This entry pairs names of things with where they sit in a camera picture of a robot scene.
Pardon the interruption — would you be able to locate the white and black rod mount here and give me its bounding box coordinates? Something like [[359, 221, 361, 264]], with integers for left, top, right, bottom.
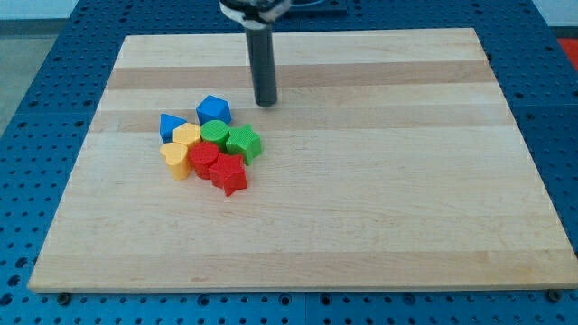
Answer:
[[219, 0, 292, 29]]

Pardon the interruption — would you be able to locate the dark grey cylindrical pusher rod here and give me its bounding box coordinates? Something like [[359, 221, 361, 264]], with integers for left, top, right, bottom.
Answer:
[[246, 25, 277, 107]]

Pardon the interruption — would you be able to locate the green star block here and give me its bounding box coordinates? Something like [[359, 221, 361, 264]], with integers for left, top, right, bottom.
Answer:
[[226, 124, 263, 165]]

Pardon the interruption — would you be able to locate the red star block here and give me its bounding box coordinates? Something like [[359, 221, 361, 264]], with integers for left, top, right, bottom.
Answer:
[[209, 153, 247, 197]]

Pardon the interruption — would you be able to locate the blue cube block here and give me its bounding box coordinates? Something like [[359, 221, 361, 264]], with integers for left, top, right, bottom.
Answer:
[[196, 95, 232, 125]]

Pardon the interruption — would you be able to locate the green cylinder block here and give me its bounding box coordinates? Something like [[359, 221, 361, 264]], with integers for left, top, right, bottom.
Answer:
[[200, 119, 229, 153]]

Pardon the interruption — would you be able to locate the yellow pentagon block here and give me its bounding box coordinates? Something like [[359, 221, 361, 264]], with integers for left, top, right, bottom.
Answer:
[[172, 123, 201, 149]]

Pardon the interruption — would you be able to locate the blue triangle block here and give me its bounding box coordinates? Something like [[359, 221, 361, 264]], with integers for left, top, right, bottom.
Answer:
[[159, 113, 186, 144]]

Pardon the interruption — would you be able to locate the red cylinder block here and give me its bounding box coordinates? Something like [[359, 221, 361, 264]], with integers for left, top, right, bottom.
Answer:
[[189, 142, 220, 180]]

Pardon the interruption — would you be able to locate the yellow heart block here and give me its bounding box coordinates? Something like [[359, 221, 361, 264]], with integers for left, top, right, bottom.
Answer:
[[160, 143, 192, 181]]

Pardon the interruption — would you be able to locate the light wooden board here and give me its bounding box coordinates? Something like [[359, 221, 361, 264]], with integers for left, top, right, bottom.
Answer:
[[29, 28, 577, 293]]

